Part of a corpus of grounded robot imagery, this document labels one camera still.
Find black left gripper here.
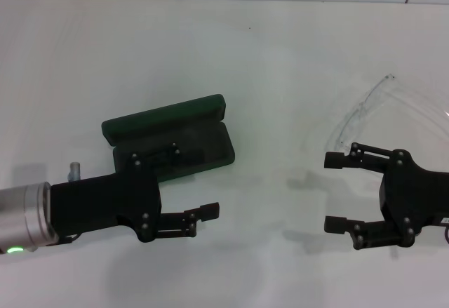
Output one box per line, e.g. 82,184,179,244
51,142,220,243

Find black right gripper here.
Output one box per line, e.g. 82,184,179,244
325,142,449,251

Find green glasses case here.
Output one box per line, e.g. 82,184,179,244
101,93,236,185

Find clear frame glasses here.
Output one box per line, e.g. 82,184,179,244
325,72,449,154

